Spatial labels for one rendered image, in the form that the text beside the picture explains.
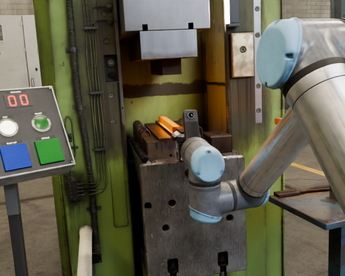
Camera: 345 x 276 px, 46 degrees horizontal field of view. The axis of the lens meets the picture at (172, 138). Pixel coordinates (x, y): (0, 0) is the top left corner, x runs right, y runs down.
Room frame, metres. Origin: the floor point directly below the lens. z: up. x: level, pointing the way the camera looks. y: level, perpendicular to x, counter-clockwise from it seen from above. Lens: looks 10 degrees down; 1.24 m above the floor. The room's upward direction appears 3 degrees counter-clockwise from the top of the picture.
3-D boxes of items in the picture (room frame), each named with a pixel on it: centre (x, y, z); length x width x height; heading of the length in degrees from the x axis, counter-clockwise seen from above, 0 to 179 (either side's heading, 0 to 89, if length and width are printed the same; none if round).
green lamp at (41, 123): (1.25, 0.40, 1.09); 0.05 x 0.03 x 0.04; 101
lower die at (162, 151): (1.65, 0.03, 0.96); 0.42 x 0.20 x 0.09; 11
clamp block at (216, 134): (1.53, -0.17, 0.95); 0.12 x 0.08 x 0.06; 11
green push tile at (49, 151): (1.21, 0.38, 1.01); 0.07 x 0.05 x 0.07; 126
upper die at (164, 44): (1.65, 0.03, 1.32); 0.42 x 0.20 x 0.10; 11
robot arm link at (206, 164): (1.11, -0.08, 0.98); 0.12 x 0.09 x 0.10; 10
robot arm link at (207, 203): (1.12, -0.09, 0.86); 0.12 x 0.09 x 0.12; 111
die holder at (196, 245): (1.67, -0.02, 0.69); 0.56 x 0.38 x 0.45; 11
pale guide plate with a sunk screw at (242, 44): (1.63, -0.29, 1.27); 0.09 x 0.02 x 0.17; 101
